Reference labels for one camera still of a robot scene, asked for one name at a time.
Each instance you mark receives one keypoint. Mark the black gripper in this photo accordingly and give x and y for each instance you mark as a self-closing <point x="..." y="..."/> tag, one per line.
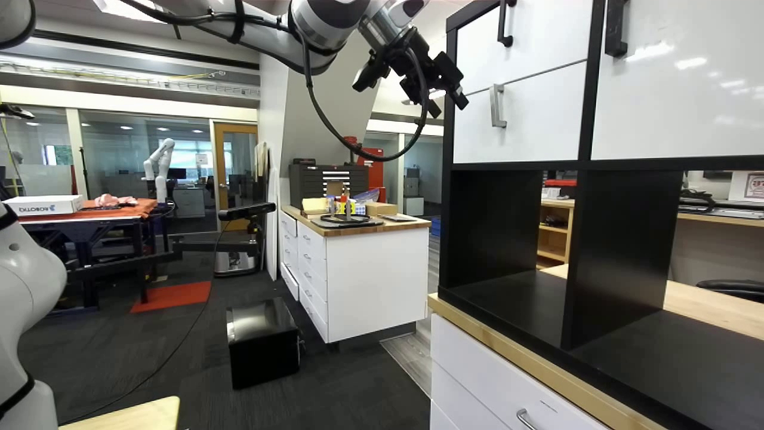
<point x="421" y="62"/>

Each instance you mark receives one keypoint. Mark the small white robot arm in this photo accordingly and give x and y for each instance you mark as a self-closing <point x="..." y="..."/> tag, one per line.
<point x="162" y="163"/>

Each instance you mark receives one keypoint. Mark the red cabinet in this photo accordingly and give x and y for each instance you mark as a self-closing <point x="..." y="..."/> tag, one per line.
<point x="373" y="170"/>

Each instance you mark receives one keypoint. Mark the tan cardboard block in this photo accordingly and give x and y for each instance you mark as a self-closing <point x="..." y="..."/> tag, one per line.
<point x="384" y="209"/>

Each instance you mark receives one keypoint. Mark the black tool chest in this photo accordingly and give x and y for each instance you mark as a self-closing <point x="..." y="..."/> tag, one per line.
<point x="326" y="181"/>

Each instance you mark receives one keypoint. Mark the small colourful items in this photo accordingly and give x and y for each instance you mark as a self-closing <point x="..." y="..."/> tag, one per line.
<point x="345" y="205"/>

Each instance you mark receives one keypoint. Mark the black round tray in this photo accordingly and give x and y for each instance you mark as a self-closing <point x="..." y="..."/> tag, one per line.
<point x="349" y="222"/>

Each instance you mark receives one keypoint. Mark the small wooden box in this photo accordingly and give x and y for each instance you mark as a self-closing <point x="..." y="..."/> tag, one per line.
<point x="317" y="205"/>

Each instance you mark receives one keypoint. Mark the wooden workbench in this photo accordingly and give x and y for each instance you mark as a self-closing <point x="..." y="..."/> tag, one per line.
<point x="558" y="229"/>

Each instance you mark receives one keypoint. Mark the white island cabinet wood top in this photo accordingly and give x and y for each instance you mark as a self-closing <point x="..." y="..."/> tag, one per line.
<point x="373" y="277"/>

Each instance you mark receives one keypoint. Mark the black shelf unit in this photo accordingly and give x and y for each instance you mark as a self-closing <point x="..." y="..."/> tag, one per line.
<point x="628" y="240"/>

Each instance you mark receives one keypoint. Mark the wooden door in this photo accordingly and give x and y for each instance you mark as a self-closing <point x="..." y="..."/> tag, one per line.
<point x="216" y="174"/>

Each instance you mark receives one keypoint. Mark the white counter cabinet wood top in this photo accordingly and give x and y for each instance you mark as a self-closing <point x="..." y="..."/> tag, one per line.
<point x="479" y="373"/>

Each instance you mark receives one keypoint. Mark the black box on floor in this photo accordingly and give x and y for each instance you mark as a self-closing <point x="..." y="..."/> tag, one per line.
<point x="264" y="341"/>

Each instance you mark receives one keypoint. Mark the white box red label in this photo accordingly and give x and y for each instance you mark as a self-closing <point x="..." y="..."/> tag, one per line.
<point x="754" y="187"/>

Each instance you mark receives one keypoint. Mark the ceiling light panel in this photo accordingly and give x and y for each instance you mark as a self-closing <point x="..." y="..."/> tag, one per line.
<point x="127" y="8"/>

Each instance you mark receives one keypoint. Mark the red floor mat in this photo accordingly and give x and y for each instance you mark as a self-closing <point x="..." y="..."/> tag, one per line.
<point x="170" y="297"/>

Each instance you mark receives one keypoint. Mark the pink cloth bundle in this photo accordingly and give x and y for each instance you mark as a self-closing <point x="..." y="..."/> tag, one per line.
<point x="116" y="201"/>

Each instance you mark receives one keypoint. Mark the flat black round object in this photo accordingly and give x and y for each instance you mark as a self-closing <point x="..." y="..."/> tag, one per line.
<point x="736" y="290"/>

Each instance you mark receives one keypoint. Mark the table with red top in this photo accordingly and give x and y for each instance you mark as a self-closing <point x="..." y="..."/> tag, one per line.
<point x="86" y="216"/>

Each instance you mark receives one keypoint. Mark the long white box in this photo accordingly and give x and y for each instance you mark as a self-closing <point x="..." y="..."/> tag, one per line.
<point x="39" y="205"/>

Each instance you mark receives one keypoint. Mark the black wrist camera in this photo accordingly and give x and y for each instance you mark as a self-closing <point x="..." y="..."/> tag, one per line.
<point x="373" y="72"/>

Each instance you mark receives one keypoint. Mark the black metal frame bench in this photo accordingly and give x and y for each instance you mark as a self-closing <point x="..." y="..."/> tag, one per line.
<point x="246" y="209"/>

